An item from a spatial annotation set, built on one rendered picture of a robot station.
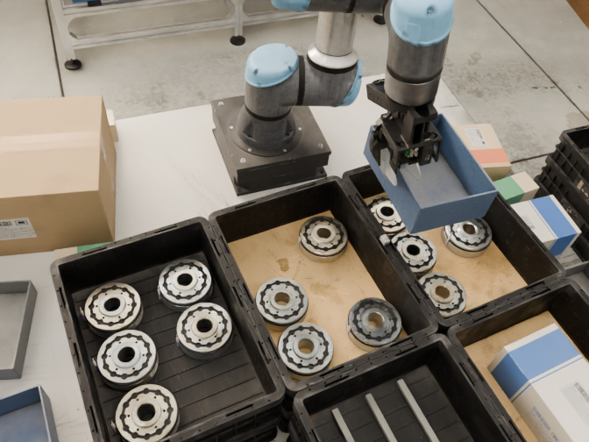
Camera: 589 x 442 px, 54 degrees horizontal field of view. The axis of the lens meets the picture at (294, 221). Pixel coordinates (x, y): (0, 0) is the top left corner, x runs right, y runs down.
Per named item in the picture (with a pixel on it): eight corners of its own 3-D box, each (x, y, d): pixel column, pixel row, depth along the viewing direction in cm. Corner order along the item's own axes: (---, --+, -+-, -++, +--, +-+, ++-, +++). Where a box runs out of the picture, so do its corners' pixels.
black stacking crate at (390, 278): (209, 248, 123) (206, 216, 114) (331, 209, 132) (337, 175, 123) (285, 418, 102) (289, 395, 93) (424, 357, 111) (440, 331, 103)
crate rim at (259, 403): (51, 268, 106) (47, 261, 104) (205, 221, 116) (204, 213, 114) (104, 480, 85) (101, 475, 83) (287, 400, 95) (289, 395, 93)
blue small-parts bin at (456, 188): (362, 153, 108) (370, 124, 103) (431, 139, 113) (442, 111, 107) (409, 234, 97) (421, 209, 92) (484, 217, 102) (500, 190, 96)
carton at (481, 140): (442, 145, 164) (450, 125, 158) (481, 142, 166) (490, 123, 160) (459, 187, 155) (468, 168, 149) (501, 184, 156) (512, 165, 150)
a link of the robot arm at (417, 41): (449, -33, 71) (466, 8, 66) (436, 40, 80) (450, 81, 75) (386, -27, 71) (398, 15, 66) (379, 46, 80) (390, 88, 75)
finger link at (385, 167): (386, 204, 96) (392, 167, 89) (372, 178, 100) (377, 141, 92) (403, 199, 97) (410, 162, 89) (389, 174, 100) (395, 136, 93)
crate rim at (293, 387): (205, 221, 116) (205, 213, 114) (337, 180, 125) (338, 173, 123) (288, 400, 95) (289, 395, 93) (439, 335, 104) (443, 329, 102)
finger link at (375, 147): (370, 168, 95) (375, 130, 87) (366, 161, 95) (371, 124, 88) (397, 161, 95) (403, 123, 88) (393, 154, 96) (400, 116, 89)
